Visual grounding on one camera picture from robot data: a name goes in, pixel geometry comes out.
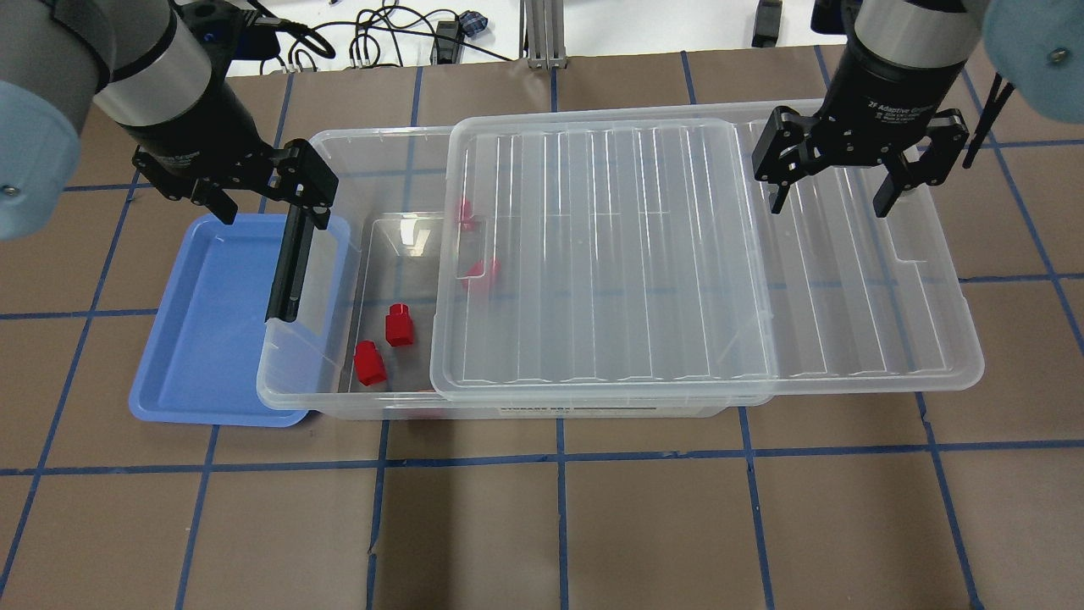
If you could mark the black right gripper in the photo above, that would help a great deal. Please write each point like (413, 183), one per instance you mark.
(881, 91)

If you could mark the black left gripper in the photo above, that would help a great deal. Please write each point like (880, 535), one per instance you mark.
(196, 119)

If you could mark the red block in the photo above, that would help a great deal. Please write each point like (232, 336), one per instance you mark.
(368, 364)
(399, 328)
(465, 217)
(482, 276)

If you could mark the clear plastic box lid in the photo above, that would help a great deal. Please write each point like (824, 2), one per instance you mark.
(858, 304)

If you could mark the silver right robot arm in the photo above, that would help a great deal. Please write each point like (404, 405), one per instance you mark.
(1034, 47)

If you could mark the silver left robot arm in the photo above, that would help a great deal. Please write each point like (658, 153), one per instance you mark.
(158, 69)

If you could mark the clear plastic storage box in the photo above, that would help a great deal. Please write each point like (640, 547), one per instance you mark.
(631, 284)

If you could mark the red block in box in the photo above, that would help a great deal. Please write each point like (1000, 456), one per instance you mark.
(465, 217)
(482, 276)
(399, 328)

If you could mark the blue plastic tray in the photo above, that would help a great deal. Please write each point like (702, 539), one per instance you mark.
(200, 365)

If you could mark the black power adapter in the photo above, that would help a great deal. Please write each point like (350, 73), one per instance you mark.
(767, 23)

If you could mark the aluminium frame post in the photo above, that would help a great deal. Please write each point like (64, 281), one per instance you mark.
(544, 34)

